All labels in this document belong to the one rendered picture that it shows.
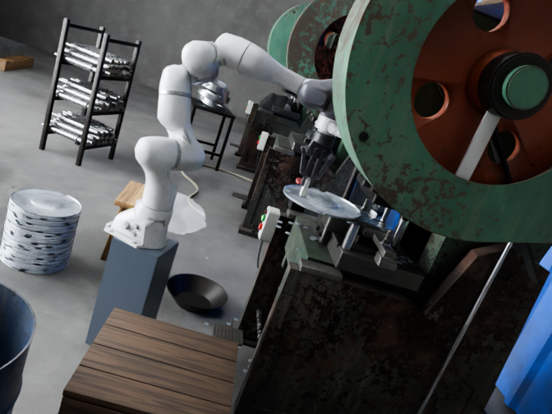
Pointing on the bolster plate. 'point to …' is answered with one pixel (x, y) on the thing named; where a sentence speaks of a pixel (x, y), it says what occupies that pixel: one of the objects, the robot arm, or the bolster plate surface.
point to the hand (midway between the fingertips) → (305, 186)
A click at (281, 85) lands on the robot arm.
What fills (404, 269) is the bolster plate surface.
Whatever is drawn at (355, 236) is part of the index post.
